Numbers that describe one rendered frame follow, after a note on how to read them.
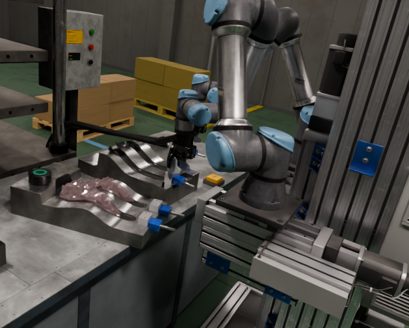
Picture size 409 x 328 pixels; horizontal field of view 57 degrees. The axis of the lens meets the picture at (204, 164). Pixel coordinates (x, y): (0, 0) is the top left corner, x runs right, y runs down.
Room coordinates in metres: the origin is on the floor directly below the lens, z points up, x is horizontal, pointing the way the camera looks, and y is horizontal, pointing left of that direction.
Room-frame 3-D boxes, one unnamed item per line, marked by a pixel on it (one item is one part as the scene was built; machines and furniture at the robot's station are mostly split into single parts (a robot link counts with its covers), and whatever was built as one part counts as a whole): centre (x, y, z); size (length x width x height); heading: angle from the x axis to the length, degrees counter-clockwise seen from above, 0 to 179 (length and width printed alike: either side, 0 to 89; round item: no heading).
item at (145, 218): (1.14, 0.13, 0.85); 0.13 x 0.05 x 0.05; 80
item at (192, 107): (1.34, 0.04, 1.23); 0.11 x 0.11 x 0.08; 26
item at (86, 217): (1.24, 0.39, 0.85); 0.50 x 0.26 x 0.11; 80
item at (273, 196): (1.10, -0.20, 1.09); 0.15 x 0.15 x 0.10
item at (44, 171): (1.23, 0.58, 0.93); 0.08 x 0.08 x 0.04
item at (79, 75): (2.11, 0.82, 0.73); 0.30 x 0.22 x 1.47; 153
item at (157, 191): (1.60, 0.30, 0.87); 0.50 x 0.26 x 0.14; 63
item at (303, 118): (1.56, -0.42, 1.20); 0.13 x 0.12 x 0.14; 173
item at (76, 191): (1.24, 0.38, 0.90); 0.26 x 0.18 x 0.08; 80
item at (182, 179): (1.42, 0.08, 0.91); 0.13 x 0.05 x 0.05; 63
